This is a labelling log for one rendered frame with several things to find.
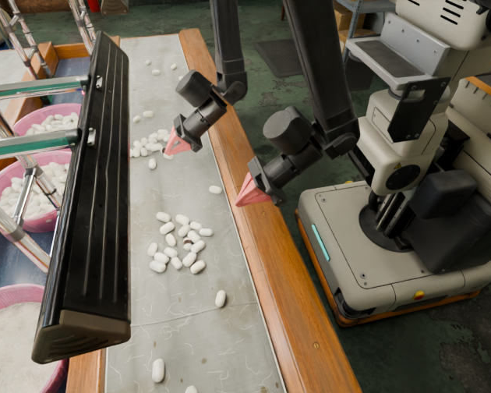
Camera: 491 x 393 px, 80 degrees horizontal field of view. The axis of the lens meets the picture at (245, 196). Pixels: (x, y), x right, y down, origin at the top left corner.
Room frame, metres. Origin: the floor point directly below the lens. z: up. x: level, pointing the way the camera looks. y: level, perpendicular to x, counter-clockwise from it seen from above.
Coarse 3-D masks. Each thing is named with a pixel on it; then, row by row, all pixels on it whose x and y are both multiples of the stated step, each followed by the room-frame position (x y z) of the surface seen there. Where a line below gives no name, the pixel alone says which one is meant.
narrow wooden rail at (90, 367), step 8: (120, 40) 1.63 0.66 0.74; (88, 352) 0.14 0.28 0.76; (96, 352) 0.14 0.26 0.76; (104, 352) 0.14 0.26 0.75; (72, 360) 0.13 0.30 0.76; (80, 360) 0.13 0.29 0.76; (88, 360) 0.13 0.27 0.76; (96, 360) 0.13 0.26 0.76; (104, 360) 0.13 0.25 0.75; (72, 368) 0.11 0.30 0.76; (80, 368) 0.11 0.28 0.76; (88, 368) 0.11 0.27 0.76; (96, 368) 0.11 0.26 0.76; (104, 368) 0.12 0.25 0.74; (72, 376) 0.10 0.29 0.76; (80, 376) 0.10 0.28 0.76; (88, 376) 0.10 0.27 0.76; (96, 376) 0.10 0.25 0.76; (104, 376) 0.11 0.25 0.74; (72, 384) 0.09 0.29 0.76; (80, 384) 0.09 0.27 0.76; (88, 384) 0.09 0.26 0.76; (96, 384) 0.09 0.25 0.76; (104, 384) 0.09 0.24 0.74; (72, 392) 0.08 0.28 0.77; (80, 392) 0.08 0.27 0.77; (88, 392) 0.08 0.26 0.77; (96, 392) 0.08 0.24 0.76
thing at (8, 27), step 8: (8, 0) 1.27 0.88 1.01; (0, 8) 1.14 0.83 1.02; (16, 8) 1.28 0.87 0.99; (0, 16) 1.12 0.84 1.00; (16, 16) 1.25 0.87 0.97; (8, 24) 1.13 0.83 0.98; (24, 24) 1.27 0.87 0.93; (8, 32) 1.12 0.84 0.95; (24, 32) 1.27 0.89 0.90; (16, 40) 1.13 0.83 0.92; (32, 40) 1.27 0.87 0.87; (16, 48) 1.12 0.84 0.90; (32, 48) 1.25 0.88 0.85; (24, 56) 1.13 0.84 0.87; (32, 56) 1.19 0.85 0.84; (40, 56) 1.27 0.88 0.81; (24, 64) 1.12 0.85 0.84; (32, 72) 1.13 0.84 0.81; (48, 72) 1.27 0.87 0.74; (40, 96) 1.11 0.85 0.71; (48, 96) 1.14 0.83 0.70
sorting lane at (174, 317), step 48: (144, 48) 1.53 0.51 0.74; (144, 96) 1.06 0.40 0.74; (144, 192) 0.55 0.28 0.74; (192, 192) 0.55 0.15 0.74; (144, 240) 0.39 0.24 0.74; (144, 288) 0.27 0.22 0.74; (192, 288) 0.27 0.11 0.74; (240, 288) 0.27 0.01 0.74; (144, 336) 0.17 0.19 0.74; (192, 336) 0.17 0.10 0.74; (240, 336) 0.17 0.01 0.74; (144, 384) 0.09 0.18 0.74; (192, 384) 0.09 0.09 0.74; (240, 384) 0.09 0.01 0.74
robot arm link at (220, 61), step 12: (216, 0) 0.71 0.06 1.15; (228, 0) 0.72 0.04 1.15; (216, 12) 0.70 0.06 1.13; (228, 12) 0.71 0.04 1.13; (216, 24) 0.70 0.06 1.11; (228, 24) 0.70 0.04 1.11; (216, 36) 0.70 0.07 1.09; (228, 36) 0.70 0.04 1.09; (216, 48) 0.70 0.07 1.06; (228, 48) 0.69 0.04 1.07; (240, 48) 0.70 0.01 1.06; (216, 60) 0.71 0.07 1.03; (228, 60) 0.68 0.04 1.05; (240, 60) 0.68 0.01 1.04; (216, 72) 0.71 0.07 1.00; (228, 72) 0.67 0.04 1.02; (240, 72) 0.67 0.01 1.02; (228, 84) 0.66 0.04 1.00
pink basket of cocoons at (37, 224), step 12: (36, 156) 0.67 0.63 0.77; (48, 156) 0.68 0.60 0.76; (60, 156) 0.68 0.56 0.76; (12, 168) 0.62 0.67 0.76; (0, 180) 0.58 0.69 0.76; (0, 192) 0.55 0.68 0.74; (36, 216) 0.44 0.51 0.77; (48, 216) 0.45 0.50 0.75; (24, 228) 0.45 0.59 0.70; (36, 228) 0.45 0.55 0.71; (48, 228) 0.46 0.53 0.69
